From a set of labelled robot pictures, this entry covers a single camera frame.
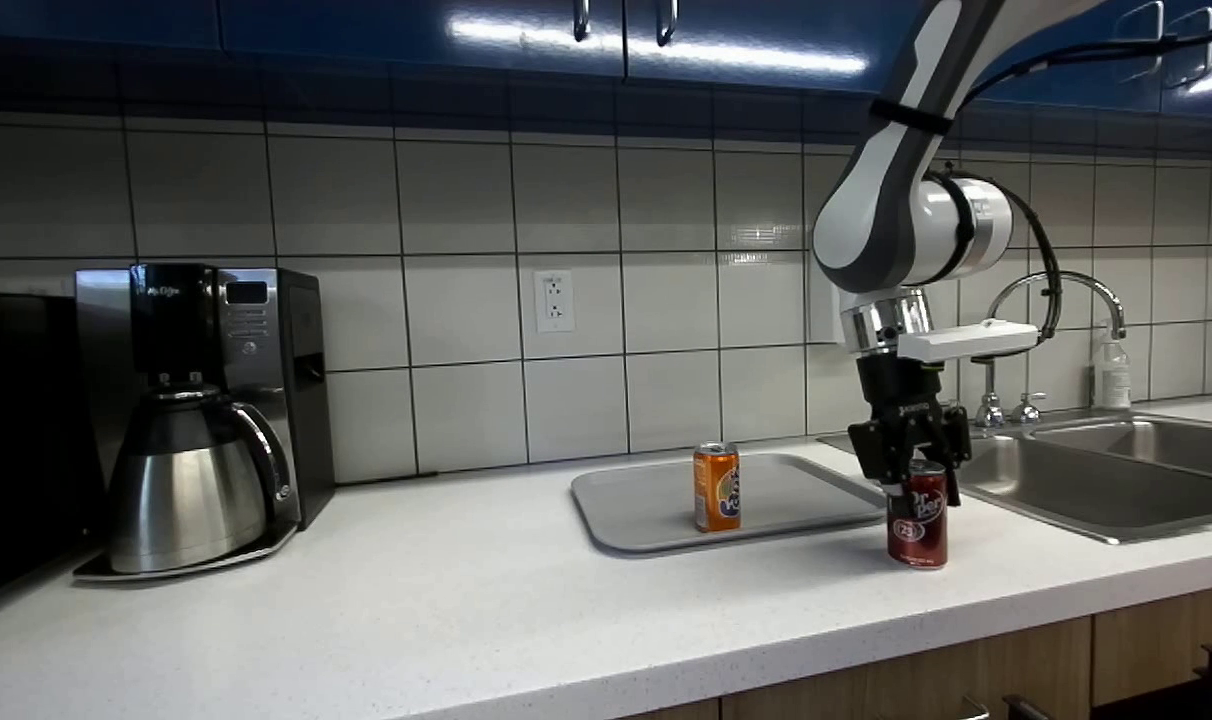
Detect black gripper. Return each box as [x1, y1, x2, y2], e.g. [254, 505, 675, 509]
[847, 355, 973, 509]

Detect red soda can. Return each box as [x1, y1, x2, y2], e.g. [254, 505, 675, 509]
[887, 460, 947, 567]

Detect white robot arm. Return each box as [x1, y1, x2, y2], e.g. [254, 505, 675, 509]
[811, 0, 1100, 516]

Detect grey plastic tray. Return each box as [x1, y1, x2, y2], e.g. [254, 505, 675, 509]
[574, 451, 886, 556]

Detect chrome sink faucet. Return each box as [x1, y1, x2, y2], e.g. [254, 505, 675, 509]
[969, 265, 1133, 434]

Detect stainless steel sink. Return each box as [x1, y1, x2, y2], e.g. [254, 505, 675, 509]
[961, 416, 1212, 545]

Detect clear soap bottle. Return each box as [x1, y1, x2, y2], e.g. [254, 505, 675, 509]
[1093, 337, 1133, 412]

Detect orange soda can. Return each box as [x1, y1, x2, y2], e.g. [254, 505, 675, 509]
[692, 446, 740, 534]

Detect wooden lower cabinets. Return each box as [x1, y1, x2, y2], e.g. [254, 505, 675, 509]
[634, 592, 1212, 720]

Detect blue upper cabinets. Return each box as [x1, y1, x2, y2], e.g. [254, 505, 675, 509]
[0, 0, 1212, 106]

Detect steel coffee carafe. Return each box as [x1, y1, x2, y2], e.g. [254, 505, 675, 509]
[107, 394, 297, 577]

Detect black coffee maker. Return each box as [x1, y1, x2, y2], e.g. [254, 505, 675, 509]
[72, 265, 335, 586]

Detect black microwave oven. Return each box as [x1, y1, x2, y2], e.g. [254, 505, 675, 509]
[0, 292, 105, 589]

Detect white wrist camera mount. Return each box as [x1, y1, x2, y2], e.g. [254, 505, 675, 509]
[898, 321, 1041, 364]

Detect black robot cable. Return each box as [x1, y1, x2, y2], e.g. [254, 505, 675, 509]
[933, 9, 1212, 347]

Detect white wall outlet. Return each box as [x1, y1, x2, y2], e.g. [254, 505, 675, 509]
[536, 273, 574, 333]

